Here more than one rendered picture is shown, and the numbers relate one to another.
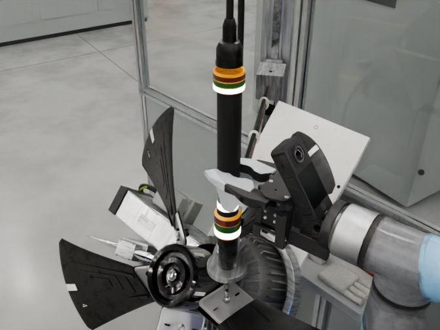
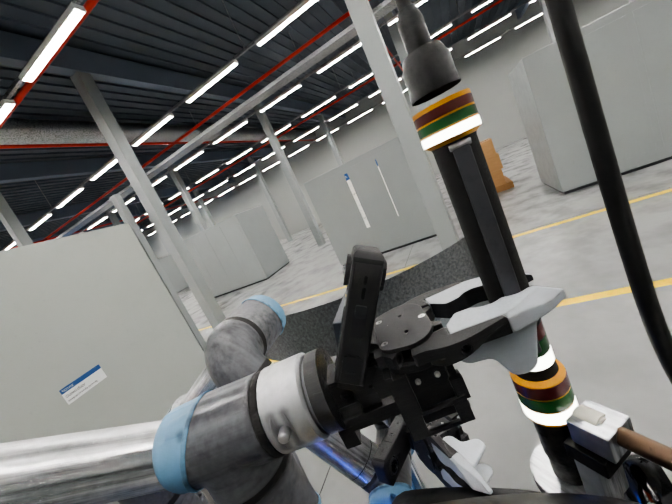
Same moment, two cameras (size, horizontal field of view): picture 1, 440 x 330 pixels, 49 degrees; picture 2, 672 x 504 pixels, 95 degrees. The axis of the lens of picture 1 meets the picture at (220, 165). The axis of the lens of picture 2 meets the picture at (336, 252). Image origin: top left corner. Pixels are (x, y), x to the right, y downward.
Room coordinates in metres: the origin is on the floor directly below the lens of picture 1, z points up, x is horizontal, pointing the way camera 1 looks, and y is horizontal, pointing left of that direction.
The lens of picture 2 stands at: (0.76, -0.23, 1.61)
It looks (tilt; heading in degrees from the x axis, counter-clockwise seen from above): 10 degrees down; 149
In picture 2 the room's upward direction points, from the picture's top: 25 degrees counter-clockwise
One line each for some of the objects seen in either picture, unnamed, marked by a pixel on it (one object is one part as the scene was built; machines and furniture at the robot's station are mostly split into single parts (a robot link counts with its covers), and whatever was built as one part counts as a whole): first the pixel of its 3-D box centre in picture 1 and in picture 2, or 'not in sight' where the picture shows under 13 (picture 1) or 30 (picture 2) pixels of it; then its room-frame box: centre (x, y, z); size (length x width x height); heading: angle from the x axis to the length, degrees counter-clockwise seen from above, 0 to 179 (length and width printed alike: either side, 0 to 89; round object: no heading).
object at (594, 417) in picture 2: not in sight; (591, 422); (0.65, -0.02, 1.36); 0.02 x 0.02 x 0.02; 78
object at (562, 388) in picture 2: (227, 215); (538, 377); (0.61, -0.01, 1.39); 0.04 x 0.04 x 0.01
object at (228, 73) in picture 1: (228, 79); (446, 122); (0.61, -0.01, 1.62); 0.04 x 0.04 x 0.03
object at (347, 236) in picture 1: (353, 232); (300, 401); (0.50, -0.18, 1.46); 0.08 x 0.05 x 0.08; 143
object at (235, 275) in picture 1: (228, 243); (572, 444); (0.62, -0.01, 1.32); 0.09 x 0.07 x 0.10; 168
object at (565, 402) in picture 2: (227, 222); (542, 388); (0.61, -0.01, 1.38); 0.04 x 0.04 x 0.01
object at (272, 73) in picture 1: (271, 80); not in sight; (1.23, -0.14, 1.36); 0.10 x 0.07 x 0.08; 168
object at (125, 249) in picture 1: (128, 250); not in sight; (0.87, 0.22, 1.08); 0.07 x 0.04 x 0.06; 54
